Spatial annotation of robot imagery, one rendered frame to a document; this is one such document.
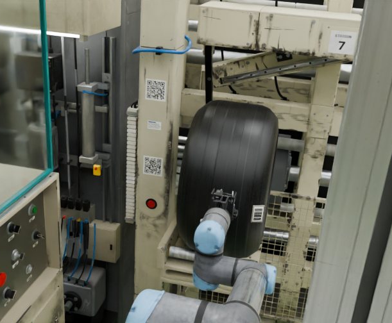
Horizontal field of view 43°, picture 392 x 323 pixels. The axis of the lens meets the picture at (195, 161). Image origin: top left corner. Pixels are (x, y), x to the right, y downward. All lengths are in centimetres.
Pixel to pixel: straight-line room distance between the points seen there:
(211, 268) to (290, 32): 96
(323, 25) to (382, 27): 163
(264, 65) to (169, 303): 131
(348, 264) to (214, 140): 134
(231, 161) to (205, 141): 11
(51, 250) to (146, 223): 38
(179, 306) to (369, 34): 75
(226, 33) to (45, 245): 101
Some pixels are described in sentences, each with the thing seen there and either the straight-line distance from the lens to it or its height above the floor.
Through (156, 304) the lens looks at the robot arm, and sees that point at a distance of 95.
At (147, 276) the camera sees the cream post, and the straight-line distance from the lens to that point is 209.
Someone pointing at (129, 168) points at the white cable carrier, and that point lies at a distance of 189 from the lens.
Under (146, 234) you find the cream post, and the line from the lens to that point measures 198.
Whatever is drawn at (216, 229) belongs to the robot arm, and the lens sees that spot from 126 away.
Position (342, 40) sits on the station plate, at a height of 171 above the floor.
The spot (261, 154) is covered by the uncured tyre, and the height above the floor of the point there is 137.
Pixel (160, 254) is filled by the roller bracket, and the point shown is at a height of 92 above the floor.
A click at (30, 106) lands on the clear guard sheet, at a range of 151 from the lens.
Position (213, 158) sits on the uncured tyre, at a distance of 161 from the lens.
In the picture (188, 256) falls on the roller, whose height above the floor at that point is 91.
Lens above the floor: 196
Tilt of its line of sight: 23 degrees down
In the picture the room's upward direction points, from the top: 4 degrees clockwise
